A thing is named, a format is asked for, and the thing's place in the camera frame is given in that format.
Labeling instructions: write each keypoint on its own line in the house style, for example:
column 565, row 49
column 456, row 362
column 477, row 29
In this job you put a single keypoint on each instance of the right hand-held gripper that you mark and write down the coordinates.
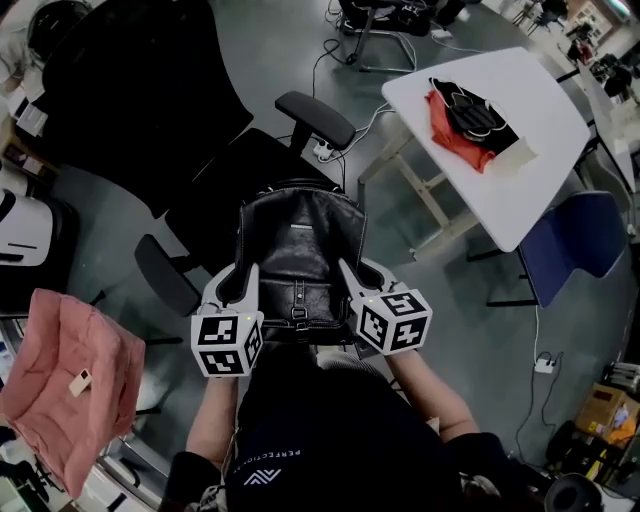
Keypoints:
column 392, row 322

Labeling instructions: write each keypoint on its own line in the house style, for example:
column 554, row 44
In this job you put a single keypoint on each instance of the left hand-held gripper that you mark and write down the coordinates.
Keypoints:
column 225, row 345

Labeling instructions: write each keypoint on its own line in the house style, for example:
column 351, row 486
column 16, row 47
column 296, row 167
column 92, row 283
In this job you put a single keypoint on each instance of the black leather bag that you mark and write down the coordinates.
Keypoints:
column 300, row 250

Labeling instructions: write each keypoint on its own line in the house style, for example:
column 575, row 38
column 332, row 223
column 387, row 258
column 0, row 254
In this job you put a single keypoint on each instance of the black office chair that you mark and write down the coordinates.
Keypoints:
column 150, row 110

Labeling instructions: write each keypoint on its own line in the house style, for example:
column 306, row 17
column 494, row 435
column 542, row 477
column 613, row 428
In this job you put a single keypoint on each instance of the person's right forearm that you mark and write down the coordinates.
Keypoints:
column 432, row 395

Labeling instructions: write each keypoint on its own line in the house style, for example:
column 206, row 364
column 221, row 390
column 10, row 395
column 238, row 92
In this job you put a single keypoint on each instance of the person's left forearm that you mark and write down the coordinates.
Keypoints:
column 212, row 420

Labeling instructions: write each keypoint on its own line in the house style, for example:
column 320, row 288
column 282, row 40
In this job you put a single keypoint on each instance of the pink cushioned chair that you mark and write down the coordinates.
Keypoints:
column 65, row 385

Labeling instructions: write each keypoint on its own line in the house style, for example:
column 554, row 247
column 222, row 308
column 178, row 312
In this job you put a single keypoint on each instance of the blue chair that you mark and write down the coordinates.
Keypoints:
column 575, row 245

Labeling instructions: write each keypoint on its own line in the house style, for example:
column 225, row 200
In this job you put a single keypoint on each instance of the black cantilever chair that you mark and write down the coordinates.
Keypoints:
column 380, row 20

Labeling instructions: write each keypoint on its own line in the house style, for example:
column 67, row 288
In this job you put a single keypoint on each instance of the white power strip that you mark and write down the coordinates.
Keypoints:
column 324, row 150
column 545, row 363

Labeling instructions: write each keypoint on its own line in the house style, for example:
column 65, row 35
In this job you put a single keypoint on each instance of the orange cloth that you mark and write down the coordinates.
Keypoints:
column 452, row 140

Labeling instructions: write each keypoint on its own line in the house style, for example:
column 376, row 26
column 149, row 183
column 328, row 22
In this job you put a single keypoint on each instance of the person's dark top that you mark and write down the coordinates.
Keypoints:
column 340, row 440

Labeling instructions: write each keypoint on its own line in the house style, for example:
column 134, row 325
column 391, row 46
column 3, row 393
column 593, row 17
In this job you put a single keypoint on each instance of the white table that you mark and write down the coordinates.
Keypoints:
column 530, row 200

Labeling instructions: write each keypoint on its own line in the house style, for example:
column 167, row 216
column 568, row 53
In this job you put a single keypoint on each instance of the small white device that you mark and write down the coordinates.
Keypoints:
column 80, row 382

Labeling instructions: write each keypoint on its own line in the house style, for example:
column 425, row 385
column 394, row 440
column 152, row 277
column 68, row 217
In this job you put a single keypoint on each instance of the white and black case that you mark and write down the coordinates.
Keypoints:
column 25, row 230

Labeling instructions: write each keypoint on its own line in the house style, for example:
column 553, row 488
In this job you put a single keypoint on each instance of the brown cardboard box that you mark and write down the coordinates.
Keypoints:
column 602, row 410

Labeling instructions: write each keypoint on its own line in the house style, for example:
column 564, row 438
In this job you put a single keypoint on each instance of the white desk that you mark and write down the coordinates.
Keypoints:
column 612, row 130

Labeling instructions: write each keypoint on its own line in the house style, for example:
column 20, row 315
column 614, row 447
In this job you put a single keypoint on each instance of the black round lamp head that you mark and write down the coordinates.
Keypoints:
column 575, row 492

